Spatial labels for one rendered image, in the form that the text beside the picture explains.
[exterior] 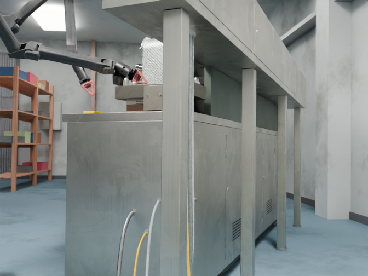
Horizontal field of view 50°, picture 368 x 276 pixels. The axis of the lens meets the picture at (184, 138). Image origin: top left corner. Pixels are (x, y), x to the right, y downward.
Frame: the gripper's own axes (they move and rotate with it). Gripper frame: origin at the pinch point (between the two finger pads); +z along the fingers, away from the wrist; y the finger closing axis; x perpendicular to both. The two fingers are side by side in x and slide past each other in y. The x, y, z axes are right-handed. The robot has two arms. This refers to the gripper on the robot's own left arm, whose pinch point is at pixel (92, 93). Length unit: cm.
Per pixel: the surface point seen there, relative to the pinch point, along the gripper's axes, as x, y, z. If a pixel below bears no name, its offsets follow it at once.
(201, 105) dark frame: -46, -37, 36
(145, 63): -32.0, -30.0, 3.6
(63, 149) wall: 142, 679, -36
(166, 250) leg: -2, -121, 69
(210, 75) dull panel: -55, -45, 26
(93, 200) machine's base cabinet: 21, -46, 51
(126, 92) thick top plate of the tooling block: -16, -48, 15
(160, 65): -38, -34, 9
